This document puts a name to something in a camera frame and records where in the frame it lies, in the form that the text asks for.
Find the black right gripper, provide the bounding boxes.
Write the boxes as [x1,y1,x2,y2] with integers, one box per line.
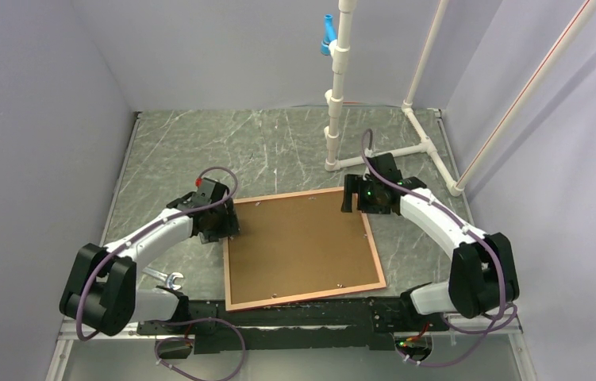
[340,174,390,214]

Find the brown cardboard backing board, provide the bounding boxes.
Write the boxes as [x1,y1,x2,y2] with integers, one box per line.
[228,191,382,306]

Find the red wooden picture frame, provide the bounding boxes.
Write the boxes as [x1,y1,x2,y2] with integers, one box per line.
[222,187,388,313]

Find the white PVC pipe stand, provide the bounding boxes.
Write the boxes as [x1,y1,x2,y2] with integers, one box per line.
[322,0,596,198]

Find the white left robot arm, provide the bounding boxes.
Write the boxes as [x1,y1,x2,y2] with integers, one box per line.
[59,176,240,341]

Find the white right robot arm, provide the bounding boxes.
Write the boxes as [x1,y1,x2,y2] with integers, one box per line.
[341,154,520,329]

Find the silver open-end wrench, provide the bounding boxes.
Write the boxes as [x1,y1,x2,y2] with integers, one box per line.
[142,267,183,291]

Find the blue pipe fitting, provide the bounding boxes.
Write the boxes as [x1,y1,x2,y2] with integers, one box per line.
[320,14,337,56]

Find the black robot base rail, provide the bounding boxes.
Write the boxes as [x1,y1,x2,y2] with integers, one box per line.
[125,293,448,360]

